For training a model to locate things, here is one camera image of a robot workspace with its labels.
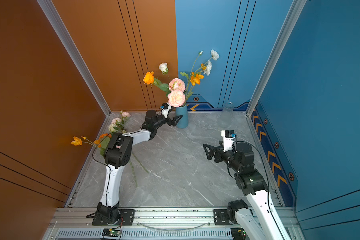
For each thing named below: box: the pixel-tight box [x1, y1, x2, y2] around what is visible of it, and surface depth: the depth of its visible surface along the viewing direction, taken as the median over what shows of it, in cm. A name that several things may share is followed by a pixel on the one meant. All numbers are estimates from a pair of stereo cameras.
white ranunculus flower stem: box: [186, 49, 220, 97], surface depth 88 cm
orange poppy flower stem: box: [186, 72, 204, 105], surface depth 87 cm
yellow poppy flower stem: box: [70, 136, 97, 148], surface depth 86 cm
